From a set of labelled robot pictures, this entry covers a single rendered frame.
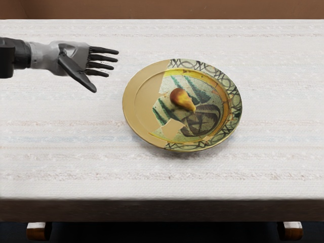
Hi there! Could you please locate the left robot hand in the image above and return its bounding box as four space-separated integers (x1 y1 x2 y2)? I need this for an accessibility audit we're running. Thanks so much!
27 40 119 94

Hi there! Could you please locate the patterned tan ceramic plate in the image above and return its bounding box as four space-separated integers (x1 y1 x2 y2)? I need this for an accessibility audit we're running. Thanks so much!
122 58 243 153

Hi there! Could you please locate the yellow-red pear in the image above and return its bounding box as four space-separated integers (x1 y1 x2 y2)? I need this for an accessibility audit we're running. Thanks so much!
169 88 197 113

